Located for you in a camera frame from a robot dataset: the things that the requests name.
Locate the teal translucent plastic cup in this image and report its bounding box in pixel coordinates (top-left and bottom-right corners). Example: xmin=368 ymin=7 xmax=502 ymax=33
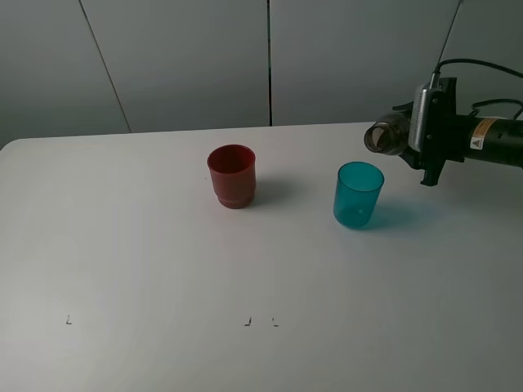
xmin=333 ymin=162 xmax=385 ymax=228

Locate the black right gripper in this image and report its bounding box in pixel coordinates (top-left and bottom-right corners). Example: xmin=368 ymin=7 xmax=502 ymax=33
xmin=392 ymin=78 xmax=472 ymax=186

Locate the black camera cable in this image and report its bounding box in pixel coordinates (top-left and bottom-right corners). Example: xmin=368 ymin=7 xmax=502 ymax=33
xmin=431 ymin=58 xmax=523 ymax=120

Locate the smoky translucent water bottle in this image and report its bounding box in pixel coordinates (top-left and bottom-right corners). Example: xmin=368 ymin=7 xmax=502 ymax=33
xmin=364 ymin=112 xmax=410 ymax=156

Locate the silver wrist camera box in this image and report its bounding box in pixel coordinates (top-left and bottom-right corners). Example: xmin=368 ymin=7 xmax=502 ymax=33
xmin=408 ymin=83 xmax=440 ymax=153

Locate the red plastic cup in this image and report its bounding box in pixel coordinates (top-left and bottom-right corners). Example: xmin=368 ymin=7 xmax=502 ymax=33
xmin=207 ymin=145 xmax=257 ymax=209

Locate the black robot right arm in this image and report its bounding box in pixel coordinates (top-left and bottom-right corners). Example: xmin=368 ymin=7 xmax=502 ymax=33
xmin=400 ymin=78 xmax=522 ymax=186

